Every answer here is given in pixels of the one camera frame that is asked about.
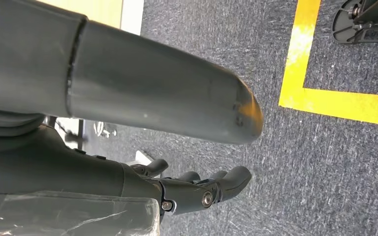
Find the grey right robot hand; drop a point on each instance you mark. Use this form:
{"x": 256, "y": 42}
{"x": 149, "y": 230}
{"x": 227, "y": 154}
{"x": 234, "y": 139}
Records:
{"x": 150, "y": 91}

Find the metal floor socket plate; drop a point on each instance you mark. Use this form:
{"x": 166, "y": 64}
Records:
{"x": 143, "y": 158}

